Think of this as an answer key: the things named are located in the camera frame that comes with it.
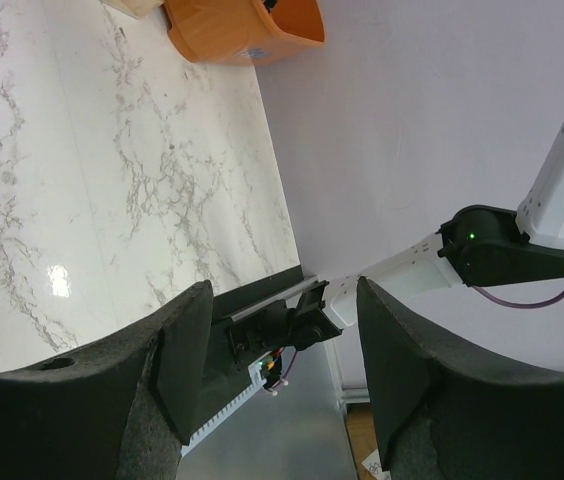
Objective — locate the white cable duct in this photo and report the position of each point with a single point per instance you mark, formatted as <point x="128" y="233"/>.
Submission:
<point x="256" y="384"/>

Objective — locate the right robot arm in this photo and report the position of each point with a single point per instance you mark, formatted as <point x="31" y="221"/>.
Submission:
<point x="426" y="156"/>

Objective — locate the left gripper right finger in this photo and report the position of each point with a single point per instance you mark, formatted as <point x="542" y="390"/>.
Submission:
<point x="446" y="408"/>

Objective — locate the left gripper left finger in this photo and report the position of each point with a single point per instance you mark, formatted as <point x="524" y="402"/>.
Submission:
<point x="121" y="407"/>

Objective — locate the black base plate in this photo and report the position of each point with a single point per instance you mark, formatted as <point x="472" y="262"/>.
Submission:
<point x="254" y="325"/>

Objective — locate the orange plastic basket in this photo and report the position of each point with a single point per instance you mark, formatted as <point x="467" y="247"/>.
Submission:
<point x="244" y="32"/>

